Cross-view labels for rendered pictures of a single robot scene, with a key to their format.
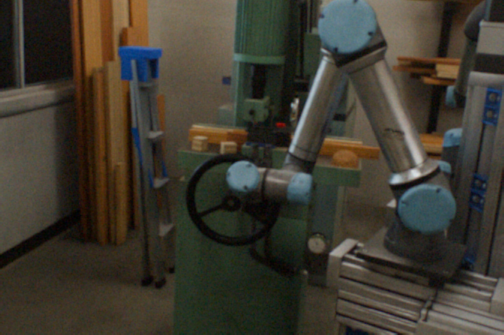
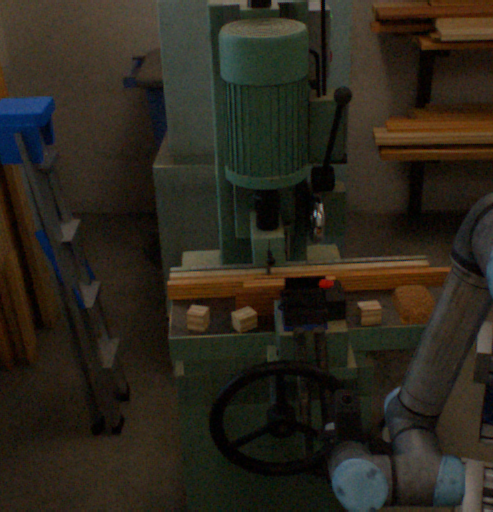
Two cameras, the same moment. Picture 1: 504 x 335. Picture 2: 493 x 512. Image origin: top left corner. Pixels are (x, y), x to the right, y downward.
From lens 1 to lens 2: 0.76 m
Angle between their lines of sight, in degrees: 18
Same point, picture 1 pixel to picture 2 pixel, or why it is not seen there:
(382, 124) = not seen: outside the picture
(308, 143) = (437, 395)
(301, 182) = (452, 482)
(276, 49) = (298, 161)
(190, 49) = (51, 22)
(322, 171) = (392, 334)
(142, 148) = (58, 260)
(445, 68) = (450, 24)
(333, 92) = (476, 324)
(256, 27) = (265, 135)
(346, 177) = not seen: hidden behind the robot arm
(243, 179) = (367, 497)
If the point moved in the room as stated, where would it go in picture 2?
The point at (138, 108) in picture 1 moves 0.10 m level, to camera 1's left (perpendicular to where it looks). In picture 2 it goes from (40, 204) to (5, 207)
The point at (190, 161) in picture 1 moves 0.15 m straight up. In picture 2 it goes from (191, 349) to (186, 290)
